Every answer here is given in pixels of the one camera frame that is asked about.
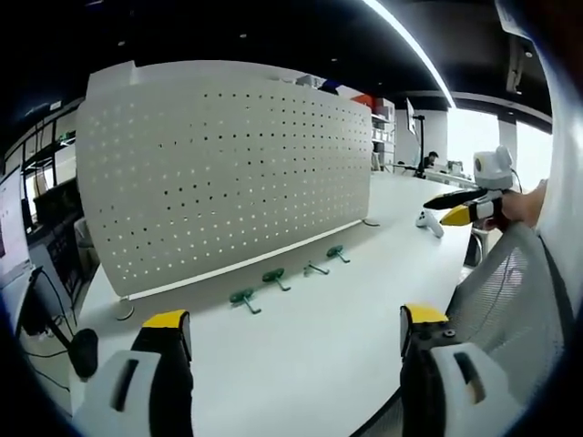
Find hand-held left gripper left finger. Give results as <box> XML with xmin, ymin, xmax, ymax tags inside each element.
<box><xmin>75</xmin><ymin>309</ymin><xmax>196</xmax><ymax>437</ymax></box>

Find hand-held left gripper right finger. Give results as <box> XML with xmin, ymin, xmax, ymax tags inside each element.
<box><xmin>399</xmin><ymin>303</ymin><xmax>535</xmax><ymax>437</ymax></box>

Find small green hook assembly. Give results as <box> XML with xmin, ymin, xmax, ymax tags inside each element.
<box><xmin>302</xmin><ymin>260</ymin><xmax>331</xmax><ymax>278</ymax></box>

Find white perforated mounting plate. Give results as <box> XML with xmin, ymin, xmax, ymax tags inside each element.
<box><xmin>75</xmin><ymin>60</ymin><xmax>382</xmax><ymax>322</ymax></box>

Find person's right hand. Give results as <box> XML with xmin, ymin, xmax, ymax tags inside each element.
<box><xmin>499</xmin><ymin>178</ymin><xmax>548</xmax><ymax>228</ymax></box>

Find white handheld controller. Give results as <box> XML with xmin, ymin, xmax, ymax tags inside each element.
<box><xmin>414</xmin><ymin>209</ymin><xmax>445</xmax><ymax>239</ymax></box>

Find black tripod stand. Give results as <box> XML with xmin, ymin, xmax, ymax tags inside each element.
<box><xmin>410</xmin><ymin>113</ymin><xmax>428</xmax><ymax>179</ymax></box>

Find black rounded desk device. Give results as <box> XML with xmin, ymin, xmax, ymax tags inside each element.
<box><xmin>72</xmin><ymin>328</ymin><xmax>100</xmax><ymax>381</ymax></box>

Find person's white shirt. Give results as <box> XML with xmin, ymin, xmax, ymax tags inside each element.
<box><xmin>495</xmin><ymin>0</ymin><xmax>583</xmax><ymax>329</ymax></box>

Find grey mesh chair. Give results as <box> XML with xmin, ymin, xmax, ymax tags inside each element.
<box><xmin>445</xmin><ymin>221</ymin><xmax>573</xmax><ymax>411</ymax></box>

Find ceiling light strip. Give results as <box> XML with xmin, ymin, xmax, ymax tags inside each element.
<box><xmin>363</xmin><ymin>0</ymin><xmax>457</xmax><ymax>109</ymax></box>

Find computer monitor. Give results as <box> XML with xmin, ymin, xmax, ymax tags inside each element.
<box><xmin>0</xmin><ymin>165</ymin><xmax>31</xmax><ymax>279</ymax></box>

